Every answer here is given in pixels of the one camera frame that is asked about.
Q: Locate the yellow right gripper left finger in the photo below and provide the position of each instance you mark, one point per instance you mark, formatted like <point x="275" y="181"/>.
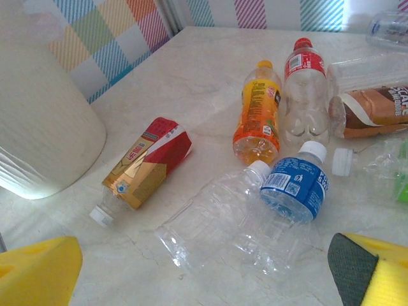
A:
<point x="35" y="274"/>

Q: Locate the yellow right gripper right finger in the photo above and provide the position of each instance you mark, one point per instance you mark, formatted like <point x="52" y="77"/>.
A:
<point x="376" y="274"/>

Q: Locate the green label bottle white cap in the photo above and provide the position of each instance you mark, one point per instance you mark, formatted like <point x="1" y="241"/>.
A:
<point x="376" y="172"/>

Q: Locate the blue label bottle white cap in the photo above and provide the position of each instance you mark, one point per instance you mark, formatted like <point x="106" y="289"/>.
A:
<point x="296" y="188"/>

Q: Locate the red gold label bottle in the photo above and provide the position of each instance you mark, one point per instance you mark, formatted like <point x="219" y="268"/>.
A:
<point x="150" y="162"/>

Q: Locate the clear bottle white cap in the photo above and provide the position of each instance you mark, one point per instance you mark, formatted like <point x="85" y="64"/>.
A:
<point x="223" y="223"/>

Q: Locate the brown coffee label bottle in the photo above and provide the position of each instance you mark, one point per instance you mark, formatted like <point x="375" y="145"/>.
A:
<point x="373" y="111"/>

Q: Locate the cream round waste bin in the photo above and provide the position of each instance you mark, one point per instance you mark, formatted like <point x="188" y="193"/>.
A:
<point x="38" y="111"/>

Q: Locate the cola bottle red cap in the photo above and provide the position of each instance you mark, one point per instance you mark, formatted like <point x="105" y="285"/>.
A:
<point x="304" y="95"/>

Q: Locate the orange juice bottle yellow cap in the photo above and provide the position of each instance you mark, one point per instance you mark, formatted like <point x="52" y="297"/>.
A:
<point x="256" y="114"/>

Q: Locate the clear bottle green cap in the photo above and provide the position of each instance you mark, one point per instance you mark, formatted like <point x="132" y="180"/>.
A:
<point x="366" y="73"/>

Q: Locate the clear bottle purple label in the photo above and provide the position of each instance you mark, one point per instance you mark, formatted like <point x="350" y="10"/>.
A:
<point x="387" y="30"/>

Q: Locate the aluminium frame post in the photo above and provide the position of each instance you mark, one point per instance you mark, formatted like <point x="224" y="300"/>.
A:
<point x="170" y="16"/>

